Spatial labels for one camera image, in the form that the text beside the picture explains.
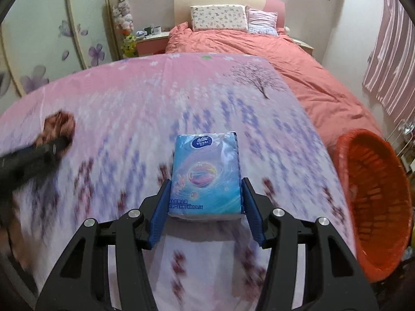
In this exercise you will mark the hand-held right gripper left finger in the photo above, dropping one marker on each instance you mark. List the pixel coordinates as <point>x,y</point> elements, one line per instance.
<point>159,220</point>

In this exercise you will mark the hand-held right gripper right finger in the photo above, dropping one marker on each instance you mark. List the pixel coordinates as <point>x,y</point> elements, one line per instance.
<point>254,217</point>

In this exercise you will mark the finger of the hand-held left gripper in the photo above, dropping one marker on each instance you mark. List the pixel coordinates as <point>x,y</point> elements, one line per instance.
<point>32,158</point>

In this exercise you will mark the brown scrunchie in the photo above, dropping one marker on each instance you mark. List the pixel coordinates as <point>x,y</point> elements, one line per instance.
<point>60,124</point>

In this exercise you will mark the blue tissue pack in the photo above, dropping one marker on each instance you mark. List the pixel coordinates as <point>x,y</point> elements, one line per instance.
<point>204,175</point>

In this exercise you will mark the orange plastic basket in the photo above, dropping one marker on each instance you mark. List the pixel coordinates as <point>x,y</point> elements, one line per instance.
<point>373,201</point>

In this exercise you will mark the pink lavender printed blanket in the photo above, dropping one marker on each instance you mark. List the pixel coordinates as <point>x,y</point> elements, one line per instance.
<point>129,110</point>

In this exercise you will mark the flower print wardrobe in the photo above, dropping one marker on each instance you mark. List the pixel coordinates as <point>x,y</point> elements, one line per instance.
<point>42,39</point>

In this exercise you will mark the coral duvet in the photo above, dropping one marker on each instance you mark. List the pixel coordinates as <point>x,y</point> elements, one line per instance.
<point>291,64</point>

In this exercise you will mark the pink nightstand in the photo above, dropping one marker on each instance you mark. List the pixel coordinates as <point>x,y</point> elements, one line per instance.
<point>152,45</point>

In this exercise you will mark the hanging plush toy column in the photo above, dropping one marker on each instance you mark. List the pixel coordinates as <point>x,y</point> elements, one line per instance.
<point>124,16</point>

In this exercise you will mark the dark mug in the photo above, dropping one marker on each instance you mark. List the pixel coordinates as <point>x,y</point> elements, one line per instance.
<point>148,31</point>

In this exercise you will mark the wooden nightstand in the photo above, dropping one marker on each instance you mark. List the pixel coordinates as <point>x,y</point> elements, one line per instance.
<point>303,45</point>

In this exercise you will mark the white mug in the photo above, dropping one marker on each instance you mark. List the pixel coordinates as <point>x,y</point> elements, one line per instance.
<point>156,30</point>

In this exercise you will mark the pink striped pillow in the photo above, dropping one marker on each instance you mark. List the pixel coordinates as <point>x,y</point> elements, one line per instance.
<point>262,21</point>

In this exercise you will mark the floral print pillow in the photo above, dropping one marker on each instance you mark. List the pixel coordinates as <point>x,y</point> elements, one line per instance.
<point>219,17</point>

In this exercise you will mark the pink striped curtain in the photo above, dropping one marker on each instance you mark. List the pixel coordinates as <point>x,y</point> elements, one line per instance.
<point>392,55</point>

